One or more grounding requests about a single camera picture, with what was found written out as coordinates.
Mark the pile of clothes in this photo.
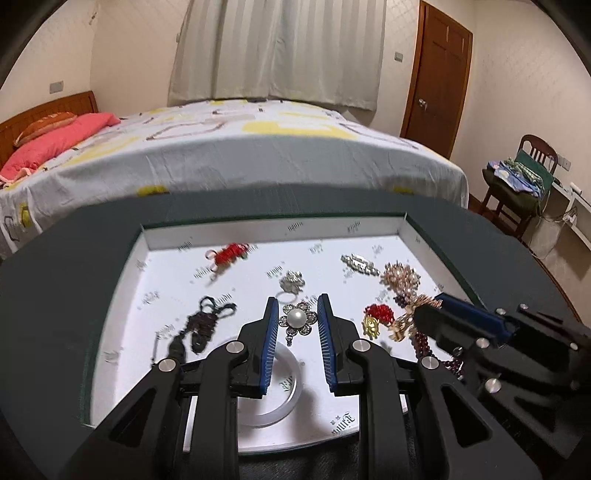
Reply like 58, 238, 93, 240
481, 156, 556, 214

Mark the narrow rhinestone brooch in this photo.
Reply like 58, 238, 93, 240
341, 253, 382, 277

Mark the dark cord pendant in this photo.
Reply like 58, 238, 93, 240
150, 295, 237, 370

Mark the white curtain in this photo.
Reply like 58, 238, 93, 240
167, 0, 387, 112

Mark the wooden headboard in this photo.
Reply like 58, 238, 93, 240
0, 90, 100, 161

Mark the brown wooden door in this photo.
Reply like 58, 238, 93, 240
400, 0, 474, 161

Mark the rose gold leaf brooch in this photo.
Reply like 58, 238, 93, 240
387, 294, 444, 342

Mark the wooden chair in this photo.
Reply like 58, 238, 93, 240
479, 134, 560, 239

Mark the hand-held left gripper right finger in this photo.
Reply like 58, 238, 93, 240
317, 293, 543, 480

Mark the white shelf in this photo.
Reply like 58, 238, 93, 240
551, 179, 591, 252

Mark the dark red bead bracelet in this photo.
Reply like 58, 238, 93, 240
392, 292, 467, 380

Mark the pearl flower brooch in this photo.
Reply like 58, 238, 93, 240
278, 300, 318, 346

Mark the white cable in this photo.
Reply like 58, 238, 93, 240
529, 203, 579, 260

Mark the white bangle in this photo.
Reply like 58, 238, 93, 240
213, 339, 305, 428

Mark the orange pillow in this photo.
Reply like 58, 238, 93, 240
12, 111, 79, 148

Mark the pink pearl cluster brooch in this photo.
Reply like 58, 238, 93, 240
381, 262, 422, 294

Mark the bed with patterned sheet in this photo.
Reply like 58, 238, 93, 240
0, 98, 470, 260

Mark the red cord gold charm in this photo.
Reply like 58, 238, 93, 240
205, 243, 250, 280

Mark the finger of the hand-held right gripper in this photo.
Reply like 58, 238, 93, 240
435, 292, 591, 352
413, 305, 591, 460

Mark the pink pillow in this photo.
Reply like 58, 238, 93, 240
0, 112, 122, 186

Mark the green jewelry box white inside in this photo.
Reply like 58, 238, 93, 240
78, 211, 491, 456

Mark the pearl key ring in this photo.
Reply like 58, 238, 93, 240
276, 270, 306, 303

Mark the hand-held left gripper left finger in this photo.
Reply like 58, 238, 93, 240
58, 296, 280, 480

